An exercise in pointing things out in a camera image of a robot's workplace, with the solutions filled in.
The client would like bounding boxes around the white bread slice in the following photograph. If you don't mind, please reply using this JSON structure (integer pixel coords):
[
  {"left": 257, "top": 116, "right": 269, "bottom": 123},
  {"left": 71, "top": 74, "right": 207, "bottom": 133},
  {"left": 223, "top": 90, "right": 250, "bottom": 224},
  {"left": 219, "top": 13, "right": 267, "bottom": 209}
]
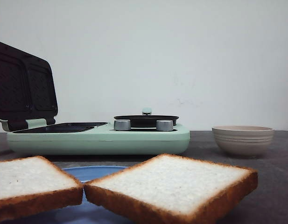
[
  {"left": 84, "top": 154, "right": 258, "bottom": 224},
  {"left": 0, "top": 156, "right": 83, "bottom": 222}
]

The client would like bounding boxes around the beige ribbed ceramic bowl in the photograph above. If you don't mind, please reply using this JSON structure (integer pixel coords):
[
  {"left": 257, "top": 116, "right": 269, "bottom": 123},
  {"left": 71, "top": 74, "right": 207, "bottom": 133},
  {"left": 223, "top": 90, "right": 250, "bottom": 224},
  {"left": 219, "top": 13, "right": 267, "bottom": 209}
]
[{"left": 212, "top": 126, "right": 274, "bottom": 157}]

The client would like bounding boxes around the breakfast maker hinged lid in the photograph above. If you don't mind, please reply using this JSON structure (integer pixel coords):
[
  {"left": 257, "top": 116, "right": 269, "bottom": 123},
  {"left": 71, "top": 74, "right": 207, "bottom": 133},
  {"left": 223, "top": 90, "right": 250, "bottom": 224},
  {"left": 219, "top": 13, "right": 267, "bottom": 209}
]
[{"left": 0, "top": 42, "right": 58, "bottom": 132}]

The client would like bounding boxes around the mint green breakfast maker base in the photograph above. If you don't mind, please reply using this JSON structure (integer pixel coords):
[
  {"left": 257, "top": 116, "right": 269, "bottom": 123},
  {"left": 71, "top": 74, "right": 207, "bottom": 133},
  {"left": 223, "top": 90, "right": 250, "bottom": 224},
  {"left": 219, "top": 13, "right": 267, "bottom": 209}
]
[{"left": 7, "top": 108, "right": 190, "bottom": 155}]

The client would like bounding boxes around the black round frying pan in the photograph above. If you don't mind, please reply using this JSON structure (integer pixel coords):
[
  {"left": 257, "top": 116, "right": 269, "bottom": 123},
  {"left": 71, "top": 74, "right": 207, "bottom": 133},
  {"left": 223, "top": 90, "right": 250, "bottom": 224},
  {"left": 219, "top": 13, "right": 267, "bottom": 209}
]
[{"left": 114, "top": 115, "right": 179, "bottom": 128}]

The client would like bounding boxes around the right silver control knob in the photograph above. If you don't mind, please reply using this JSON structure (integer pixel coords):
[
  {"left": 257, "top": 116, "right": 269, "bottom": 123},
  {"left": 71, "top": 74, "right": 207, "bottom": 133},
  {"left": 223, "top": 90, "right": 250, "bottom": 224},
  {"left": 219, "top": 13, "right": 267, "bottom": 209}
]
[{"left": 156, "top": 119, "right": 174, "bottom": 132}]

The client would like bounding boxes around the silver control knob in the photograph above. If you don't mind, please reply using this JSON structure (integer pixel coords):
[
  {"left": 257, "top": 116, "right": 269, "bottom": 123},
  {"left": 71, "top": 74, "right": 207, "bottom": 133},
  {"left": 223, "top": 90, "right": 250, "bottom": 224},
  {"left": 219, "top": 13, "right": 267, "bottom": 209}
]
[
  {"left": 156, "top": 119, "right": 174, "bottom": 132},
  {"left": 114, "top": 119, "right": 131, "bottom": 131}
]

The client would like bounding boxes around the left silver control knob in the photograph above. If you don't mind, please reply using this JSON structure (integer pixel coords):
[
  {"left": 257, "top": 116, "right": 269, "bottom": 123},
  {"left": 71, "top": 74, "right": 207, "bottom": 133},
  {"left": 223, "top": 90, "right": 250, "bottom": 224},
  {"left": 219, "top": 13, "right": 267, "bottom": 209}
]
[{"left": 114, "top": 119, "right": 131, "bottom": 131}]

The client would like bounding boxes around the blue ceramic plate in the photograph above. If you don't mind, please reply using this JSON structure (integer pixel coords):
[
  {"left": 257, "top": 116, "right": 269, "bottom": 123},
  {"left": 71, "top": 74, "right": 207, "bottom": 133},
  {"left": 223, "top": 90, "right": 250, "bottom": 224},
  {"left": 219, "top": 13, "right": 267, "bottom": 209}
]
[{"left": 3, "top": 166, "right": 133, "bottom": 224}]

